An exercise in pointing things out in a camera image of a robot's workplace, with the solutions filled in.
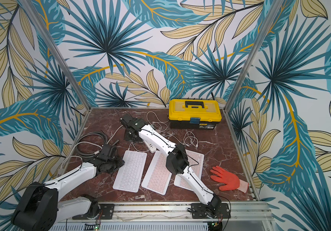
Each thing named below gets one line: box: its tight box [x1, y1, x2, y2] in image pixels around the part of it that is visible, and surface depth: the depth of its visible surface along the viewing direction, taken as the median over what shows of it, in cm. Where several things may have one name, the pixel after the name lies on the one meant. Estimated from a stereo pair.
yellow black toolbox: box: [168, 97, 222, 130], surface depth 99 cm
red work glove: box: [210, 165, 249, 194], surface depth 85 cm
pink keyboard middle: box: [140, 150, 173, 196], surface depth 87 cm
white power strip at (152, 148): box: [148, 142, 157, 154], surface depth 97 cm
